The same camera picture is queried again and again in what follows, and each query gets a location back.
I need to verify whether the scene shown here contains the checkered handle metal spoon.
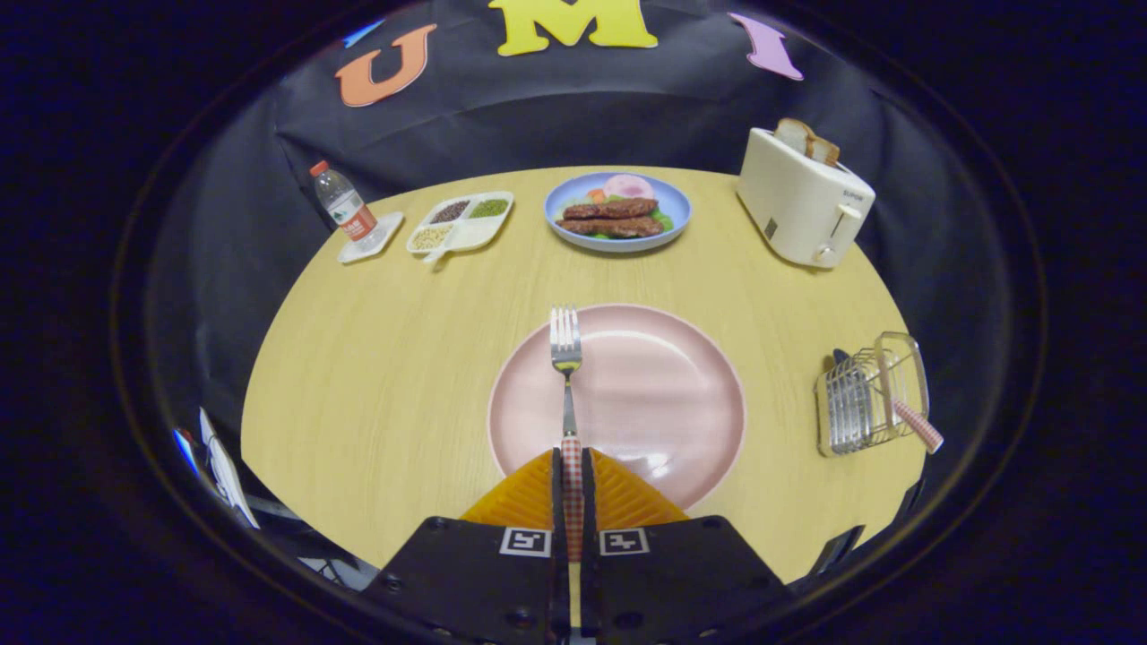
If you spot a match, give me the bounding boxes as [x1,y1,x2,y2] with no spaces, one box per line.
[832,348,945,455]

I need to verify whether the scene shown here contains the brown meat strip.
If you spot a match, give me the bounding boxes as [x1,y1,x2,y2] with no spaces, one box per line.
[562,198,660,221]
[557,216,666,239]

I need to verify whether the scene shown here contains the blue food plate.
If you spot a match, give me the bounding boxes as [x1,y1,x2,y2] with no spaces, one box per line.
[544,172,693,254]

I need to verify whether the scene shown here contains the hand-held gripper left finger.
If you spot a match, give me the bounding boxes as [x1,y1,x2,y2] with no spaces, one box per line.
[358,446,572,645]

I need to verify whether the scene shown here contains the cream toaster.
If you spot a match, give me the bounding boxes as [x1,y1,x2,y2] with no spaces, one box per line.
[736,126,876,270]

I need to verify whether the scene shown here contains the pink round plate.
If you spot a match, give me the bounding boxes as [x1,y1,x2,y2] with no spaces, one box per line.
[487,304,747,512]

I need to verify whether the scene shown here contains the small black box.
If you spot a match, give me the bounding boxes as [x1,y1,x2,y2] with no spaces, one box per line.
[809,525,867,576]

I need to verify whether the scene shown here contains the white square coaster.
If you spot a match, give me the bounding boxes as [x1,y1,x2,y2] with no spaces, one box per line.
[337,211,406,264]

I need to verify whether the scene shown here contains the clear plastic water bottle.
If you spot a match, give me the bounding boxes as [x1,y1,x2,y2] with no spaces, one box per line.
[310,160,381,245]

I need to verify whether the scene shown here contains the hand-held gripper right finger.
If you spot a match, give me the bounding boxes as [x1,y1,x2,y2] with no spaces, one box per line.
[573,446,794,645]

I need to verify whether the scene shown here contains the white divided grain dish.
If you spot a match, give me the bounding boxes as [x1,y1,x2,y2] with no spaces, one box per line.
[406,191,515,264]

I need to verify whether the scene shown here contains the green lettuce leaves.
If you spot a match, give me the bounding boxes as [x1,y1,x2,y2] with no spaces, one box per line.
[587,193,675,240]

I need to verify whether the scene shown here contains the checkered handle metal fork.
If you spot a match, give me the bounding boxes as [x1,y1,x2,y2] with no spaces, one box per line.
[548,306,585,561]

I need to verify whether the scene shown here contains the metal wire cutlery basket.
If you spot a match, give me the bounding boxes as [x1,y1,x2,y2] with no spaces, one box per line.
[814,331,931,459]

